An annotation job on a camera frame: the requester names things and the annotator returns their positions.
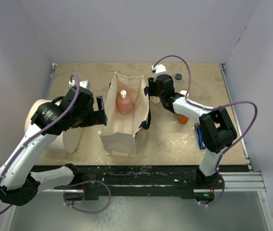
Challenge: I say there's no blue black clamp tool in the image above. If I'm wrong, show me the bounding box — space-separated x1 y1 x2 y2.
194 123 206 150

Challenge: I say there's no pink liquid pump bottle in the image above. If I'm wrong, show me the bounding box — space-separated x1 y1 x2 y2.
116 90 132 115

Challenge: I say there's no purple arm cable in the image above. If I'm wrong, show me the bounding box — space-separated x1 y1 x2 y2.
0 73 81 216
152 54 259 174

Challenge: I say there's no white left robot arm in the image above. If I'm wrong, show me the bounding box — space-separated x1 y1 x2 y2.
0 87 107 206

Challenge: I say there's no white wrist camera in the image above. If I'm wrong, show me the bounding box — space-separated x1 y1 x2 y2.
151 64 167 80
68 80 91 89

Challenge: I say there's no amber liquid pump bottle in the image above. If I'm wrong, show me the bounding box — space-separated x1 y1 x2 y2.
150 96 160 104

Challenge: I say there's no white cylindrical paper roll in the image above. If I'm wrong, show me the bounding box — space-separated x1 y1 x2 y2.
24 99 82 153

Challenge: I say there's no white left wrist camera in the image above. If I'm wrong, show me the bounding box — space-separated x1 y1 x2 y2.
68 80 91 89

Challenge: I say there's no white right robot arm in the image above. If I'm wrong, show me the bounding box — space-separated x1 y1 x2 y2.
148 74 237 188

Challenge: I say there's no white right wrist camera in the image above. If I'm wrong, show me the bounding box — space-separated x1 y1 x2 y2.
151 64 167 80

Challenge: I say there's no cream canvas tote bag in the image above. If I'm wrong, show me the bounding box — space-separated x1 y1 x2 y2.
100 72 151 157

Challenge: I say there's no orange navy pump bottle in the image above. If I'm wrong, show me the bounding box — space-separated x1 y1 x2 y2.
178 115 189 124

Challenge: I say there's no clear bottle grey cap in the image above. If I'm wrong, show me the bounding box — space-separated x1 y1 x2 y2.
174 73 184 90

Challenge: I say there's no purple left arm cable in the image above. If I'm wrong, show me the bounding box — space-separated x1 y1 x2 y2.
0 73 81 216

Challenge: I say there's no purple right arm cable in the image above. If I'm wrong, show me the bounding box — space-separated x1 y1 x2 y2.
152 54 259 174

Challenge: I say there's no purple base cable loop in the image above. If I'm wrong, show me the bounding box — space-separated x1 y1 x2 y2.
62 180 112 214

